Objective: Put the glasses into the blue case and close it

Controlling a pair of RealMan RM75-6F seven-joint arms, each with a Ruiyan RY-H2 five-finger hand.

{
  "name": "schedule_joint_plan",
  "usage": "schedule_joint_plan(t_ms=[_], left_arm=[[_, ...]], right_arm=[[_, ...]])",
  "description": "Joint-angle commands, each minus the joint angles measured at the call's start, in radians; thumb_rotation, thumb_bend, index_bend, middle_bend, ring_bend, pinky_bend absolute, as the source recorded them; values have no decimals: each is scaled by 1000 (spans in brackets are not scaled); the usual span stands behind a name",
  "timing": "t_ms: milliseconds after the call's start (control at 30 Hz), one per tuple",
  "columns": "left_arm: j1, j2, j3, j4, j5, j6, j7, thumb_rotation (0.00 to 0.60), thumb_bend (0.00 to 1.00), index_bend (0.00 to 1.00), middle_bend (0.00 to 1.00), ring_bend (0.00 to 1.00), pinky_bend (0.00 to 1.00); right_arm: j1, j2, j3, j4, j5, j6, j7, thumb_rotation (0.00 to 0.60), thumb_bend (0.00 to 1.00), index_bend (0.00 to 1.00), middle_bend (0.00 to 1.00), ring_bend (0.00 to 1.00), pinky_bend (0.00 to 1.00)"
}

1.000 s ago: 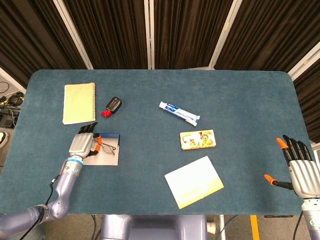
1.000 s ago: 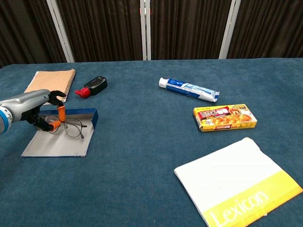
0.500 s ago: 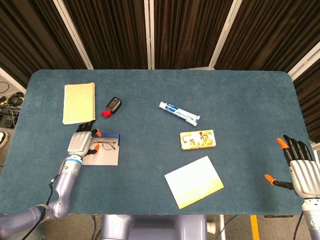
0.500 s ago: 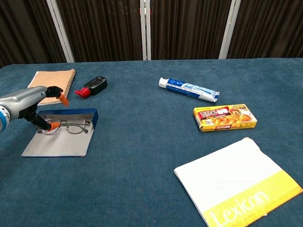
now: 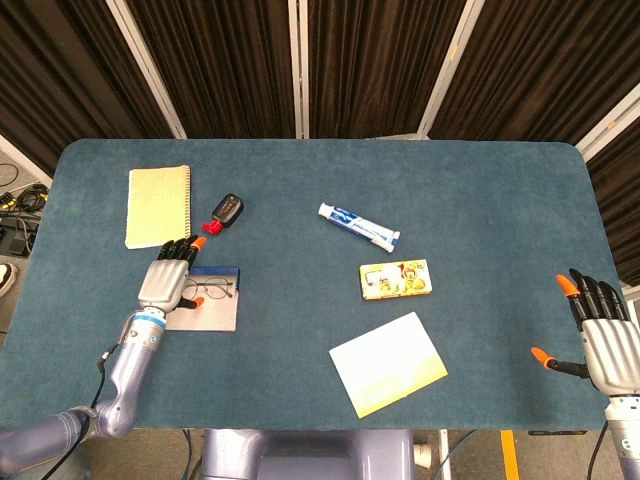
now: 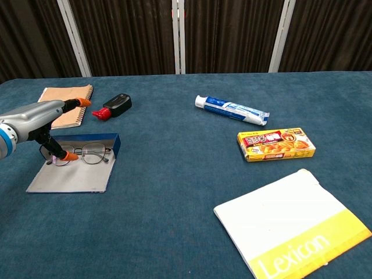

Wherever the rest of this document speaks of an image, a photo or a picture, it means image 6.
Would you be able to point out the tan spiral notebook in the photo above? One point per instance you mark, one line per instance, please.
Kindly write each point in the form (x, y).
(69, 93)

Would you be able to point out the white screen frame post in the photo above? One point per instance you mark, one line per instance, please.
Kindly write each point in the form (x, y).
(279, 37)
(178, 37)
(74, 37)

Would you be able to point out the black bottle red cap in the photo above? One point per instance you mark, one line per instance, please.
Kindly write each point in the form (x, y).
(117, 104)

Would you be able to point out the white yellow Lexicon book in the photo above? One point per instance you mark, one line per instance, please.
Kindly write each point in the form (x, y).
(284, 218)

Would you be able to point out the blue glasses case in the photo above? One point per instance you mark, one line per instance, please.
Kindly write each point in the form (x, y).
(75, 177)

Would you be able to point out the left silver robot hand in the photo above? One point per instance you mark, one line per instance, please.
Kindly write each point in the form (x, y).
(32, 119)

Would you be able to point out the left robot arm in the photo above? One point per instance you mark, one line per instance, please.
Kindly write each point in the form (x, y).
(5, 142)

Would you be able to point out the dark brown pleated curtain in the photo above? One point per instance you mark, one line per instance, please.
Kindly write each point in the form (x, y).
(328, 37)
(29, 37)
(229, 37)
(125, 37)

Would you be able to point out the wire-frame eyeglasses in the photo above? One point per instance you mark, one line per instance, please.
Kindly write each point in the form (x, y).
(93, 153)

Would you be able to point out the yellow curry roux box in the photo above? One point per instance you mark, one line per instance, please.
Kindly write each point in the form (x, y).
(276, 143)

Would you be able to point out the white blue toothpaste tube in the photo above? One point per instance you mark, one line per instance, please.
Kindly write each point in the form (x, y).
(232, 110)

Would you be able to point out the blue felt table cloth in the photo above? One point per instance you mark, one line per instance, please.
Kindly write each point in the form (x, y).
(174, 174)

